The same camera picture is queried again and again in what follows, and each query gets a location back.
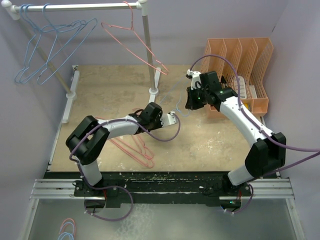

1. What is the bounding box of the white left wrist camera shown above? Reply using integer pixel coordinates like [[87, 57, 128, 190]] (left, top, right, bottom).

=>
[[160, 111, 178, 128]]

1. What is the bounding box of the orange plastic file organizer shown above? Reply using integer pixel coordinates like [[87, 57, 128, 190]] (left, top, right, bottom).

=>
[[199, 37, 274, 119]]

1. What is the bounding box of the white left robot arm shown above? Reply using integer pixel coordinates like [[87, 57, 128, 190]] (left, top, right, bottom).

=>
[[65, 102, 163, 196]]

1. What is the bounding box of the pink wire hanger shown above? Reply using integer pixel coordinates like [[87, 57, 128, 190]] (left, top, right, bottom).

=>
[[110, 135, 155, 169], [94, 108, 143, 120], [131, 135, 154, 161], [100, 1, 170, 76]]

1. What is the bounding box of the white labelled bottle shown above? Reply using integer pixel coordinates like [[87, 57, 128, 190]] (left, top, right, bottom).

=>
[[234, 75, 248, 99]]

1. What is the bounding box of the blue wire hanger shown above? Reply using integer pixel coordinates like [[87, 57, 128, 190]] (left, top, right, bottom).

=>
[[14, 3, 87, 85], [36, 3, 98, 85], [158, 77, 192, 118]]

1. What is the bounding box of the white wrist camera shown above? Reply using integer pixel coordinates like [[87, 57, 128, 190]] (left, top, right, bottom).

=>
[[186, 69, 201, 90], [160, 111, 178, 128]]

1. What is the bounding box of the aluminium frame rail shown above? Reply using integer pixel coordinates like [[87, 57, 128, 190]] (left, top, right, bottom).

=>
[[30, 178, 295, 200]]

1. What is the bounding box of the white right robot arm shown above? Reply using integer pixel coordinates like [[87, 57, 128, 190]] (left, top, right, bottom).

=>
[[185, 70, 286, 196]]

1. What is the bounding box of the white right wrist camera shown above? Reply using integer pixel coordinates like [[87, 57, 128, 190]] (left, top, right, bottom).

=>
[[186, 69, 201, 90]]

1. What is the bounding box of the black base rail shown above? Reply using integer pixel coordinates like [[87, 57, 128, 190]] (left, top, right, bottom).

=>
[[44, 170, 253, 208]]

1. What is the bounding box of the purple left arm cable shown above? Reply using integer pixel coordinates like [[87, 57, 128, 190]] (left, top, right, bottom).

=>
[[68, 111, 181, 222]]

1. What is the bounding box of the white clothes rack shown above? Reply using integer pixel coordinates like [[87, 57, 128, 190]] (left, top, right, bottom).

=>
[[1, 0, 165, 124]]

